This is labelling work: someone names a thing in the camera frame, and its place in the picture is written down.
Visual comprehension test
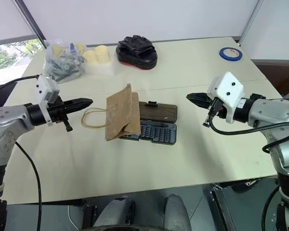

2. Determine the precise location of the short pale yellow cup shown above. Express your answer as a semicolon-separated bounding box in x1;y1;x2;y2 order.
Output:
83;50;98;66

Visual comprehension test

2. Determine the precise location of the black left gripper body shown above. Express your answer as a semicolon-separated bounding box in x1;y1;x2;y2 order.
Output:
47;95;74;132

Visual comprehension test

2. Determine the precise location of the clear plastic bag of hardware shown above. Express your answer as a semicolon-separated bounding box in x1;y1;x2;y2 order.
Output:
43;38;88;84

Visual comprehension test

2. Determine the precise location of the grey metal post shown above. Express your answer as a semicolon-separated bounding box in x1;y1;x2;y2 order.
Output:
239;0;266;47

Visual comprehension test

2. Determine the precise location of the black boxing focus pad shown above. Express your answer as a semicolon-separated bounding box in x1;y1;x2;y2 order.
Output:
115;35;158;71

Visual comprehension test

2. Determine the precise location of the screwdriver bit case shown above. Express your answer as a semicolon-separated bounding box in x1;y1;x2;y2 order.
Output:
118;101;179;145

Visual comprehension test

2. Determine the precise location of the silver right robot thigh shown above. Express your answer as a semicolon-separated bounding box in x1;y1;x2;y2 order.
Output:
164;193;192;231

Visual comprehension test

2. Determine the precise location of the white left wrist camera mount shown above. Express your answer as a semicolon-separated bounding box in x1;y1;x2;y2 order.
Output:
35;75;61;127

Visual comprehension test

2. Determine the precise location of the black metal frame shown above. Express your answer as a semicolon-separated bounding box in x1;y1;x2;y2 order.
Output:
204;183;233;231

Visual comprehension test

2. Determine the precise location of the blue tape roll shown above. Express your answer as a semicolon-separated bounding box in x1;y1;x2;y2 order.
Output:
219;46;243;62

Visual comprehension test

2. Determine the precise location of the dark window frame bar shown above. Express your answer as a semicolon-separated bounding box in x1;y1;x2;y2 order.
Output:
13;0;48;50

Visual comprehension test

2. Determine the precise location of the brown paper bag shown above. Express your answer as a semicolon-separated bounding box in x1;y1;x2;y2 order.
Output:
81;83;143;142

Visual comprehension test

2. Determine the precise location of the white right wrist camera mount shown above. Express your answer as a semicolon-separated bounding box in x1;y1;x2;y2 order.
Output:
206;71;246;124

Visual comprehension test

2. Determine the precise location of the silver robot thigh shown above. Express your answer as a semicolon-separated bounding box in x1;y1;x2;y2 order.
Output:
164;193;192;231
93;196;136;229

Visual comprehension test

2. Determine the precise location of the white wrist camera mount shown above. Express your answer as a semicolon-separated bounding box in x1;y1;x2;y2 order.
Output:
206;71;246;124
35;75;61;127

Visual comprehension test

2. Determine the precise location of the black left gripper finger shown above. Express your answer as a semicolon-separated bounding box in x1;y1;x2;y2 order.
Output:
65;102;94;114
64;98;94;107

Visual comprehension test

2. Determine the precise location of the tall pale yellow cup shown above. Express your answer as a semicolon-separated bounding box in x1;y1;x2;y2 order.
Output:
94;45;112;65

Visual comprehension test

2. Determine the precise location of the thin white cable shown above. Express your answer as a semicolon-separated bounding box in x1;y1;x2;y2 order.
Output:
67;205;80;230

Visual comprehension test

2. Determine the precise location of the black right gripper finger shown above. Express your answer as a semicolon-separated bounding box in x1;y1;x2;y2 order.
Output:
186;92;211;102
187;97;211;109

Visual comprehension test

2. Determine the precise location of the silver left robot thigh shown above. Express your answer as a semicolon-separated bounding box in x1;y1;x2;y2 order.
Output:
93;196;136;229

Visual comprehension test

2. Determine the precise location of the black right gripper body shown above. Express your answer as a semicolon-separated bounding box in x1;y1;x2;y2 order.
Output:
203;96;228;127

